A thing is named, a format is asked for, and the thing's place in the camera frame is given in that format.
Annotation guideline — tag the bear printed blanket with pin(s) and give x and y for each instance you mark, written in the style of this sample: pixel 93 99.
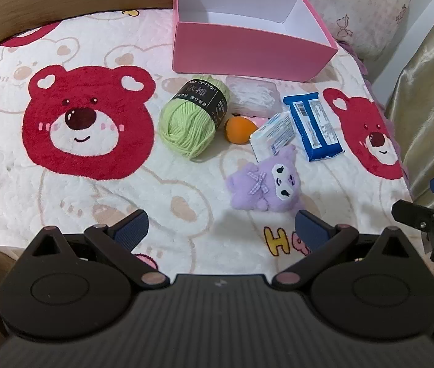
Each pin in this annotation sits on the bear printed blanket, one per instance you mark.
pixel 86 184

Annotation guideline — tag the blue wipes packet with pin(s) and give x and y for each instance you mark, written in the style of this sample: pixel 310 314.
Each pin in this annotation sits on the blue wipes packet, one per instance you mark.
pixel 315 126

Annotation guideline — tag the gold curtain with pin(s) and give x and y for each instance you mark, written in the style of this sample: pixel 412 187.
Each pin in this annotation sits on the gold curtain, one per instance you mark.
pixel 432 96

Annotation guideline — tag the pink floral pillow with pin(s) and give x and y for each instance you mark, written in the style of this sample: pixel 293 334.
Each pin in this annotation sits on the pink floral pillow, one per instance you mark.
pixel 359 4

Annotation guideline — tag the pink cardboard box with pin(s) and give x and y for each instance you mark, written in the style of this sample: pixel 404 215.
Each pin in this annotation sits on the pink cardboard box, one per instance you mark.
pixel 247 50

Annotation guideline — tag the purple plush toy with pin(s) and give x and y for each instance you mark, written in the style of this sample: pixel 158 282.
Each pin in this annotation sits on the purple plush toy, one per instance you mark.
pixel 263 184

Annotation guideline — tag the green yarn ball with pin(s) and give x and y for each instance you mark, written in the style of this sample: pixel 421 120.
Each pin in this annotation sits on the green yarn ball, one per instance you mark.
pixel 190 122

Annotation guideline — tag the white tissue packet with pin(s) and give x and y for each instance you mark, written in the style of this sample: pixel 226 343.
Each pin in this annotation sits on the white tissue packet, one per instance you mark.
pixel 274 134

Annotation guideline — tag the clear plastic box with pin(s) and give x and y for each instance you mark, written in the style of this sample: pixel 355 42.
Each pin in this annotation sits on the clear plastic box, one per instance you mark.
pixel 253 96

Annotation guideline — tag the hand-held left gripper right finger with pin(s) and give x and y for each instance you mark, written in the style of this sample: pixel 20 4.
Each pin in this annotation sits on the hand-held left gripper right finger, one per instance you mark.
pixel 310 227

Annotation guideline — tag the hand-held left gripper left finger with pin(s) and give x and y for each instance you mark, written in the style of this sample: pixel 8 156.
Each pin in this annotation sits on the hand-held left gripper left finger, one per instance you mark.
pixel 134 228

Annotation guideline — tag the orange makeup sponge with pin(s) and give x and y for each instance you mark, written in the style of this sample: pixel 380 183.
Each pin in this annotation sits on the orange makeup sponge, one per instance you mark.
pixel 238 130

